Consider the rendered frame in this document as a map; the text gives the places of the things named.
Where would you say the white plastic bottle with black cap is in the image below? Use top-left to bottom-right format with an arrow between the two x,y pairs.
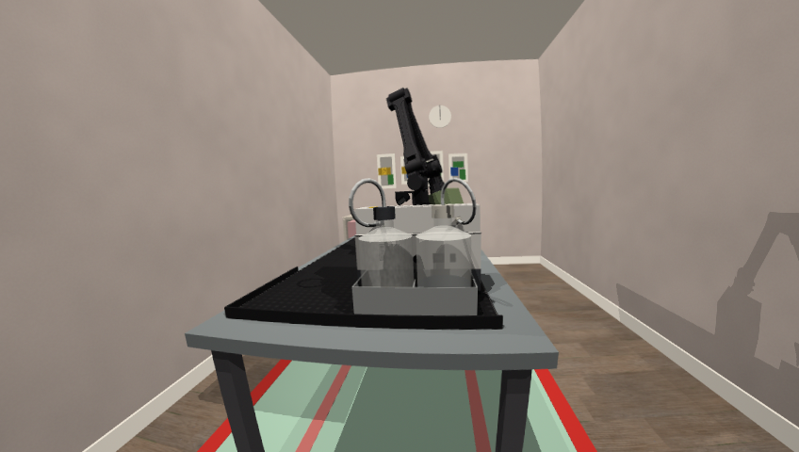
358,206 -> 414,287

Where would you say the grey two-compartment bottle holder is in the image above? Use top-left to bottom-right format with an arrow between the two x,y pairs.
352,269 -> 478,315

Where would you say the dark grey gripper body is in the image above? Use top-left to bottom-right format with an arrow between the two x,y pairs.
413,189 -> 430,205

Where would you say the grey curved hose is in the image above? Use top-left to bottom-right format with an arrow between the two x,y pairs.
441,178 -> 477,225

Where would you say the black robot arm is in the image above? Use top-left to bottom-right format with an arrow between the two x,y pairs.
386,88 -> 445,206

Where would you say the white plastic bottle with beige cap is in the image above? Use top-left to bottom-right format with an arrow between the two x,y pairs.
416,204 -> 471,287

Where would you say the black perforated breadboard table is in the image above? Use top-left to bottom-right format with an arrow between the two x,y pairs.
239,237 -> 497,315

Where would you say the white flexible hose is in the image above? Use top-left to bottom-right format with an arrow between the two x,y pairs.
349,178 -> 386,227

